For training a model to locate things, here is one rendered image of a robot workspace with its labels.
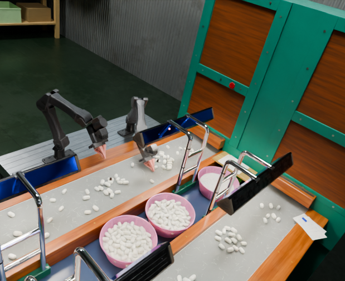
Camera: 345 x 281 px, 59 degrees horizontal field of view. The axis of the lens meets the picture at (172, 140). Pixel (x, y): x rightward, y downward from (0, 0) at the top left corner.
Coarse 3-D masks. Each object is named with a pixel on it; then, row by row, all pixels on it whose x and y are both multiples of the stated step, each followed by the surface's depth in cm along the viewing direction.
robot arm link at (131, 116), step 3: (138, 99) 199; (141, 99) 200; (132, 108) 204; (132, 111) 209; (135, 111) 207; (129, 114) 218; (132, 114) 212; (135, 114) 212; (129, 117) 218; (132, 117) 216; (135, 117) 217; (129, 120) 220; (132, 120) 221; (135, 120) 222
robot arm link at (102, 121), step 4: (92, 116) 173; (100, 116) 166; (80, 120) 166; (92, 120) 166; (96, 120) 165; (100, 120) 164; (104, 120) 167; (80, 124) 167; (84, 124) 166; (96, 124) 165; (100, 124) 164; (104, 124) 166; (96, 128) 166; (100, 128) 166
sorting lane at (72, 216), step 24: (168, 144) 215; (192, 144) 221; (120, 168) 183; (144, 168) 188; (48, 192) 156; (72, 192) 159; (96, 192) 163; (120, 192) 166; (0, 216) 138; (24, 216) 141; (48, 216) 144; (72, 216) 146; (96, 216) 149; (0, 240) 128; (24, 240) 131; (48, 240) 133
